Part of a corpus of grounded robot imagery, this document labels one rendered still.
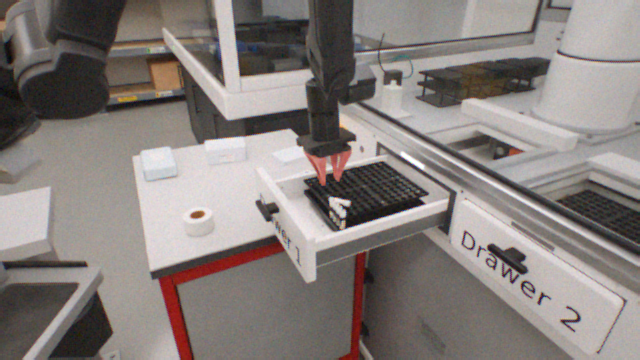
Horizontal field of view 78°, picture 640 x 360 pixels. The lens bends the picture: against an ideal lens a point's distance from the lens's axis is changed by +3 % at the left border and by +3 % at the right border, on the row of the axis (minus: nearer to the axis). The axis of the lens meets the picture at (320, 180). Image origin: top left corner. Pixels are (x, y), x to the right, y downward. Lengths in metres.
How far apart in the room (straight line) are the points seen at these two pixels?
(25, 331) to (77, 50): 0.27
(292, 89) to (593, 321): 1.25
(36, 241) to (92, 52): 0.75
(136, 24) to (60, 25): 4.39
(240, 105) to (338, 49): 0.99
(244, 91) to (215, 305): 0.82
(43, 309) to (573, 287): 0.68
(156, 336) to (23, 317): 1.37
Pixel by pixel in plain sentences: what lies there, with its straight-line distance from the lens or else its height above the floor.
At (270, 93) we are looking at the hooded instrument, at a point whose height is 0.89.
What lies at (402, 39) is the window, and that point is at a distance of 0.93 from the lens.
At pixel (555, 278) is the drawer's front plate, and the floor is 0.90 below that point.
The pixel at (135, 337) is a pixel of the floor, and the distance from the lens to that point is 1.86.
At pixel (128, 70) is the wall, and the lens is 4.90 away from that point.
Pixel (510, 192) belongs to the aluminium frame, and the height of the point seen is 0.99.
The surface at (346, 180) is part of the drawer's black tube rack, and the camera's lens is 0.89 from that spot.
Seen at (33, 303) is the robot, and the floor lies 1.04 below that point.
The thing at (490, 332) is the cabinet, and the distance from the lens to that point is 0.94.
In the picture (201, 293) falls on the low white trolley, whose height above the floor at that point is 0.63.
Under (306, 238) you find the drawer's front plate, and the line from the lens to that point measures 0.67.
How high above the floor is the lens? 1.34
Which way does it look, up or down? 30 degrees down
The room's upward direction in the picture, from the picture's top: straight up
